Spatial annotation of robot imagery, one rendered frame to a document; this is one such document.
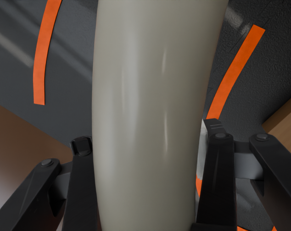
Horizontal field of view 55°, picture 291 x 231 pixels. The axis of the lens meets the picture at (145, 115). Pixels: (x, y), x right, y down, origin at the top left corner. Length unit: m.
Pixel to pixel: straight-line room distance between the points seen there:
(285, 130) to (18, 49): 1.04
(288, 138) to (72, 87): 0.83
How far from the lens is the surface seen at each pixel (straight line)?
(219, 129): 0.16
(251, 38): 1.06
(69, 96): 1.17
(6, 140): 1.41
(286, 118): 1.10
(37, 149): 1.35
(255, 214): 1.41
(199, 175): 0.16
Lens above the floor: 1.04
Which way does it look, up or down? 67 degrees down
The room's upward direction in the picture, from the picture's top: 164 degrees counter-clockwise
